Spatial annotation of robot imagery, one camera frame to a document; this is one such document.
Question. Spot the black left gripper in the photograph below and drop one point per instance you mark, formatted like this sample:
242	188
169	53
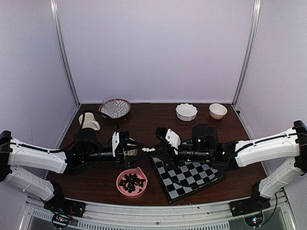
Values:
119	156

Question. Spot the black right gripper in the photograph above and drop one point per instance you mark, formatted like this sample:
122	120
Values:
169	153

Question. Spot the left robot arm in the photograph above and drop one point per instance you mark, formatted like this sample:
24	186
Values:
85	148

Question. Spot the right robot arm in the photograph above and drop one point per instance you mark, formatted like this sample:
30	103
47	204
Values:
204	147

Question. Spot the black chess pieces pile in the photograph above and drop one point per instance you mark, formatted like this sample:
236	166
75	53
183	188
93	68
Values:
130	182

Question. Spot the cream bowl with spout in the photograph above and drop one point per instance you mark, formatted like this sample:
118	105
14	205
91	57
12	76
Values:
130	150

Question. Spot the black and white chessboard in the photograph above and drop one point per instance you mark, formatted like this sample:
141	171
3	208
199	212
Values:
186	180

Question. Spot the pink bowl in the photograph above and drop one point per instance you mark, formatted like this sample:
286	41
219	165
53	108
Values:
139	191

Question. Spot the white scalloped bowl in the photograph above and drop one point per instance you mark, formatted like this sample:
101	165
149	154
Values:
186	112

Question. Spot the patterned saucer plate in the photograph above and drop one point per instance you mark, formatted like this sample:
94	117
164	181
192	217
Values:
122	108

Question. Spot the white textured ceramic mug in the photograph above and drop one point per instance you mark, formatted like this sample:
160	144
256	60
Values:
90	122

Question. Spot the clear glass tumbler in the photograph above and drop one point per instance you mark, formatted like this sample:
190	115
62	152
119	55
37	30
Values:
109	105

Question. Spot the small cream bowl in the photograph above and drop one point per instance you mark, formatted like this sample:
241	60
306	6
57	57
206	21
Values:
217	111

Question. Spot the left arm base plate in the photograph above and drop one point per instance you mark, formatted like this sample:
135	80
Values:
65	207

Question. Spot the aluminium front rail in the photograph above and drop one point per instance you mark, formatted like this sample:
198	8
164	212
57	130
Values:
210	216

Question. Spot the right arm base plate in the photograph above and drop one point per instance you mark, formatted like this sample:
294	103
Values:
249	205

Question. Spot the aluminium frame post left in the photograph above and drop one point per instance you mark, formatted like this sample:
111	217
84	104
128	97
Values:
62	50

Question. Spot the aluminium frame post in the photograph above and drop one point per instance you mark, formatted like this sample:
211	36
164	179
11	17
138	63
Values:
248	53
62	50

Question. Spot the aluminium frame post right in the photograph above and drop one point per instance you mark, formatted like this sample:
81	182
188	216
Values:
248	53

